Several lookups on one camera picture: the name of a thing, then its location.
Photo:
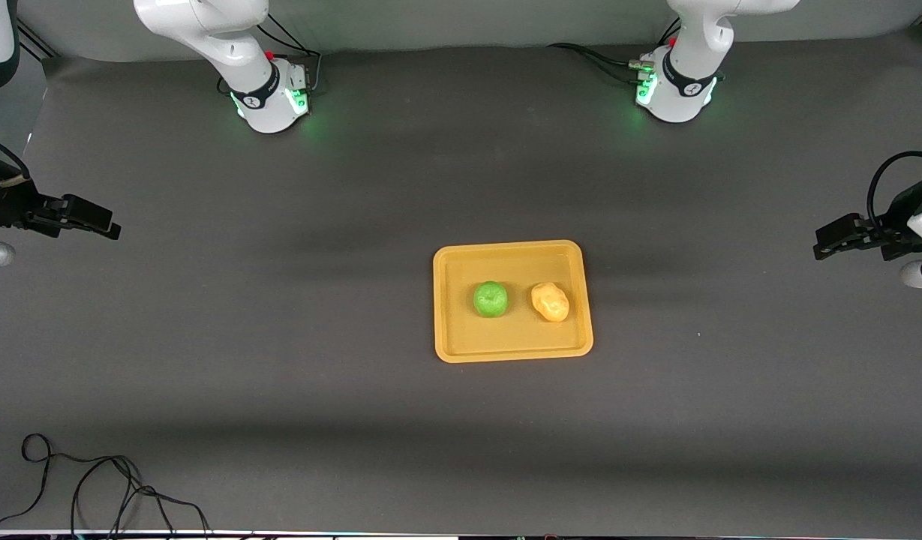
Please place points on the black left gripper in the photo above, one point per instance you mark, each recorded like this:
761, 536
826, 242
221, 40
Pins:
893, 227

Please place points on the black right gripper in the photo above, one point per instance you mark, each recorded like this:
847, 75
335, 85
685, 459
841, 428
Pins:
9, 205

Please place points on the yellow potato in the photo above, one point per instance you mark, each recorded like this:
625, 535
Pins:
551, 301

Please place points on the green apple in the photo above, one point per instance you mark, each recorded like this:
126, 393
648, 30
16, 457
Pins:
491, 300

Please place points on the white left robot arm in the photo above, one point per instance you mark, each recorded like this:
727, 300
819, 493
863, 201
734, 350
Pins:
682, 82

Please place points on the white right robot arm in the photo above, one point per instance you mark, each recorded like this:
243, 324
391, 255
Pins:
228, 45

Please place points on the orange plastic tray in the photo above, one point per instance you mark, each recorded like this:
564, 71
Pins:
460, 337

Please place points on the dark grey table mat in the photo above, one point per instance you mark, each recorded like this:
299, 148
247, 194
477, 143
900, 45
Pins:
355, 420

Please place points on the aluminium frame rail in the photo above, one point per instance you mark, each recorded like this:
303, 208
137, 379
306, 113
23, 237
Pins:
40, 46

